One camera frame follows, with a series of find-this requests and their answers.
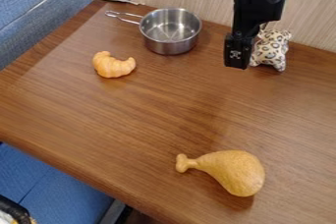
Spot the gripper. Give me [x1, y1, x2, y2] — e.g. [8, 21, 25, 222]
[223, 11, 272, 71]

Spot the toy croissant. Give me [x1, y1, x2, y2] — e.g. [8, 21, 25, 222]
[90, 50, 139, 80]

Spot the spotted plush animal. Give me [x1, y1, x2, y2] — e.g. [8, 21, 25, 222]
[249, 28, 293, 73]

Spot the silver pot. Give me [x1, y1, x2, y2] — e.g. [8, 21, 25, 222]
[103, 7, 204, 56]

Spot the toy chicken drumstick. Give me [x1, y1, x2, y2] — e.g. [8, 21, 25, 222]
[174, 149, 267, 198]

